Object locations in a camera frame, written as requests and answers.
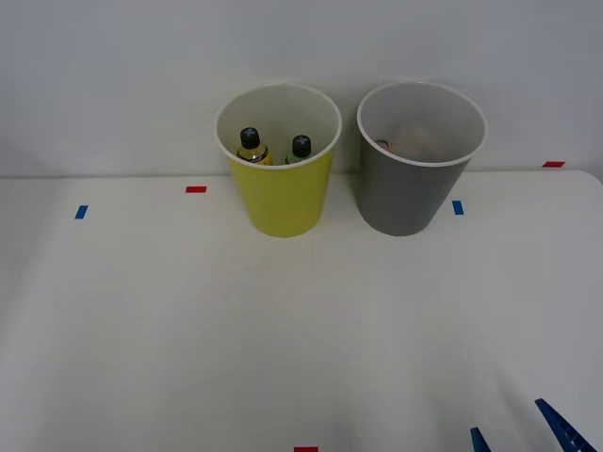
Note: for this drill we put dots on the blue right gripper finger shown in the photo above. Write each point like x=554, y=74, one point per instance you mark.
x=565, y=431
x=479, y=442

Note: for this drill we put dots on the yellow label bottle black cap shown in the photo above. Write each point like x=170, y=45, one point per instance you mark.
x=252, y=148

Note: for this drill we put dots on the grey plastic bin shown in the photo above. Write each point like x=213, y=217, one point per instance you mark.
x=400, y=198

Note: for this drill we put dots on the yellow-green plastic bin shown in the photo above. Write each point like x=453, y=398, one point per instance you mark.
x=282, y=198

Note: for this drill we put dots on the green label bottle black cap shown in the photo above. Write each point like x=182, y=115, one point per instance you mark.
x=300, y=147

